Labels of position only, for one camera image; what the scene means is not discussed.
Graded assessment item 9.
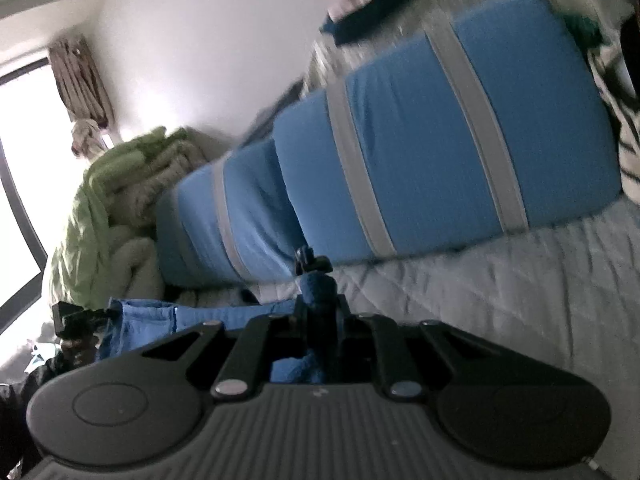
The dark teal cloth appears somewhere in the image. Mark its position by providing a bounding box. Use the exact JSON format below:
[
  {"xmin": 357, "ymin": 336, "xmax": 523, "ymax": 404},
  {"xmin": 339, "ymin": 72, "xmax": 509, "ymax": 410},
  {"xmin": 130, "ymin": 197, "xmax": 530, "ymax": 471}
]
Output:
[{"xmin": 321, "ymin": 0, "xmax": 483, "ymax": 47}]

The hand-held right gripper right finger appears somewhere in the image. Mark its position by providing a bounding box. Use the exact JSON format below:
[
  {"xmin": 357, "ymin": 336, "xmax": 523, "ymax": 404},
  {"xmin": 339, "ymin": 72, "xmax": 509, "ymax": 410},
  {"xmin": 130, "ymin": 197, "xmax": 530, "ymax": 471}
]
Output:
[{"xmin": 318, "ymin": 256, "xmax": 497, "ymax": 401}]

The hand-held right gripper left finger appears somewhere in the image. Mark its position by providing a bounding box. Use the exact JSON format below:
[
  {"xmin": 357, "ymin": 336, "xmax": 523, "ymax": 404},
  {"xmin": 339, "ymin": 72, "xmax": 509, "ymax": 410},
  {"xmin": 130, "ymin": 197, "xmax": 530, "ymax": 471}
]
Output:
[{"xmin": 141, "ymin": 247, "xmax": 319, "ymax": 401}]

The green patterned blanket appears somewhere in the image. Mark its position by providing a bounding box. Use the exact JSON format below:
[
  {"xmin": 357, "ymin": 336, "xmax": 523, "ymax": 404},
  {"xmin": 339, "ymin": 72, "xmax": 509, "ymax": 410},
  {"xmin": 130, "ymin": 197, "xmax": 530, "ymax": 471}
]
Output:
[{"xmin": 42, "ymin": 126, "xmax": 193, "ymax": 307}]

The stack of folded grey clothes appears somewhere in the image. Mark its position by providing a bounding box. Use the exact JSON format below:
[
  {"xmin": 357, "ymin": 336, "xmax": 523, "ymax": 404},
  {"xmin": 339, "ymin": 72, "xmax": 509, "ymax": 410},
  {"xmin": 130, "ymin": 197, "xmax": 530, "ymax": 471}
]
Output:
[{"xmin": 239, "ymin": 77, "xmax": 313, "ymax": 148}]

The window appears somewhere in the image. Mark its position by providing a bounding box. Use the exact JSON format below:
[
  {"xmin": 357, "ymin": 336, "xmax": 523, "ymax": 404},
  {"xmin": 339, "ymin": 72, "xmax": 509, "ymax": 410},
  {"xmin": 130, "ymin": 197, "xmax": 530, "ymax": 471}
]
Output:
[{"xmin": 0, "ymin": 59, "xmax": 81, "ymax": 323}]

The blue pillow with grey stripes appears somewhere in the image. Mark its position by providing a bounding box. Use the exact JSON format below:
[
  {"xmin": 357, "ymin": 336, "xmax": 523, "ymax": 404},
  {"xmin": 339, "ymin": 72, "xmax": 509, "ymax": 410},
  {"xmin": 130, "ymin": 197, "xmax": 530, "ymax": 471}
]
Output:
[
  {"xmin": 155, "ymin": 137, "xmax": 307, "ymax": 292},
  {"xmin": 272, "ymin": 0, "xmax": 624, "ymax": 267}
]

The beige curtain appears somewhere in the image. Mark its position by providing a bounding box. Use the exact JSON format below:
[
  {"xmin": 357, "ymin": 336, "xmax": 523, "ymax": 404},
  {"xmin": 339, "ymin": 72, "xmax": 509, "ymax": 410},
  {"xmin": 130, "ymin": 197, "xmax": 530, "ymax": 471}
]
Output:
[{"xmin": 48, "ymin": 35, "xmax": 117, "ymax": 159}]

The blue garment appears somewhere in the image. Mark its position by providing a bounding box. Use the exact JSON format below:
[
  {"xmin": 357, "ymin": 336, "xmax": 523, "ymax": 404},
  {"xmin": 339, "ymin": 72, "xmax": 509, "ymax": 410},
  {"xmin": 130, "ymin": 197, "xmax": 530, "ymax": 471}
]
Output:
[{"xmin": 96, "ymin": 270, "xmax": 351, "ymax": 385}]

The beige fleece blanket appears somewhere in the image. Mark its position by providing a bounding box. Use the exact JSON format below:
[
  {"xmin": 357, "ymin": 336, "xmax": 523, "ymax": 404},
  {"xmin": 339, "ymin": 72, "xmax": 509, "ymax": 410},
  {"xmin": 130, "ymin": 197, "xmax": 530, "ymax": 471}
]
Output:
[{"xmin": 106, "ymin": 127, "xmax": 223, "ymax": 307}]

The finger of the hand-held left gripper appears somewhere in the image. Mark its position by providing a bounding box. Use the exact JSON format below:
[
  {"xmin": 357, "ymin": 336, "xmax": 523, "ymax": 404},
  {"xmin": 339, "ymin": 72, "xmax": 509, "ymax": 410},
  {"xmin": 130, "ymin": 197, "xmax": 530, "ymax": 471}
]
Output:
[{"xmin": 82, "ymin": 307, "xmax": 122, "ymax": 327}]

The black and white striped cloth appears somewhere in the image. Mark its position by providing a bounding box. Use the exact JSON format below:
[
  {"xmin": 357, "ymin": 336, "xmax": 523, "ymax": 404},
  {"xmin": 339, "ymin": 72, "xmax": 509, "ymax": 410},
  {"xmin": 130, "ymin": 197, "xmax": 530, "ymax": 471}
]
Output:
[{"xmin": 586, "ymin": 14, "xmax": 640, "ymax": 196}]

